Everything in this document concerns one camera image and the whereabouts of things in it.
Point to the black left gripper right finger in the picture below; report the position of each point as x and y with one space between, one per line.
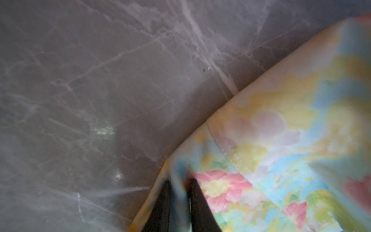
202 219

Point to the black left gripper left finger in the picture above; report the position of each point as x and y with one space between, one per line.
159 219

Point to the pastel floral skirt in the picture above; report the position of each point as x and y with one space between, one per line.
291 152

